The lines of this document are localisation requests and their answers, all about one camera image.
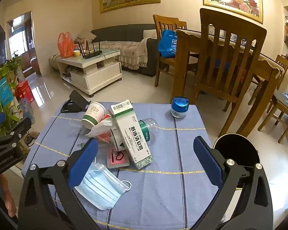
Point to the blue gift box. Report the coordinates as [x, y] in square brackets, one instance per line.
[4, 92]

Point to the person's left hand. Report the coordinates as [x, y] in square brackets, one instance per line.
[7, 196]

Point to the blue striped tablecloth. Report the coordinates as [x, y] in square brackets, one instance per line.
[170, 148]

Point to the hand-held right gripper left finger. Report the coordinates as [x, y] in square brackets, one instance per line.
[82, 163]

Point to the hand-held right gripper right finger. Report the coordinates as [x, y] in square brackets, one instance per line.
[207, 158]

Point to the small yellow jar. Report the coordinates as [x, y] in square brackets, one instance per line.
[76, 53]

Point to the white coffee table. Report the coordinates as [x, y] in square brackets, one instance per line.
[96, 74]

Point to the green leafy potted plant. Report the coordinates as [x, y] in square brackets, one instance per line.
[7, 70]

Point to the blue face mask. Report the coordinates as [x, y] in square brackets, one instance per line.
[100, 189]

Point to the wooden dining table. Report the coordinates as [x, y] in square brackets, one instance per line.
[182, 43]

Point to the white plastic bag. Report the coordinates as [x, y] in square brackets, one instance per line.
[100, 129]

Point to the black phone stand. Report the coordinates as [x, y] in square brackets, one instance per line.
[74, 100]

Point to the blue lid white jar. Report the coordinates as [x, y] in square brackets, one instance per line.
[180, 104]

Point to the green bamboo plant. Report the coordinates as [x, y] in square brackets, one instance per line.
[2, 115]

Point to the red cigarette pack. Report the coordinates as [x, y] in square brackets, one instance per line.
[106, 117]

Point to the blue shopping bag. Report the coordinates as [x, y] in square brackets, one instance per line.
[166, 44]

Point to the black wifi router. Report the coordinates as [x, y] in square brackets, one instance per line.
[92, 54]

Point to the beige patterned sofa cover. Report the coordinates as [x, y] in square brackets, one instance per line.
[132, 50]

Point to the black gold-rimmed trash bin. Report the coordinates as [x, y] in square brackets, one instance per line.
[235, 146]

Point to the dark grey sofa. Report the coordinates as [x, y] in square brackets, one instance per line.
[120, 32]

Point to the pink foil blister pack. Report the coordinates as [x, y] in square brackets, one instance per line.
[117, 162]

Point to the orange plastic bag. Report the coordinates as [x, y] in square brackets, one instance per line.
[65, 45]

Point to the framed flower painting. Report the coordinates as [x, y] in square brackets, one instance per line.
[232, 0]

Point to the red gift boxes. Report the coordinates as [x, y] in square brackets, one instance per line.
[22, 89]

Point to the white green medicine box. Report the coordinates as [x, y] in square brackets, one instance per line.
[132, 136]

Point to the white green paper cup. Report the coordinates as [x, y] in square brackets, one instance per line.
[93, 115]

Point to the clear plastic bottle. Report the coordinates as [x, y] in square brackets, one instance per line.
[150, 127]

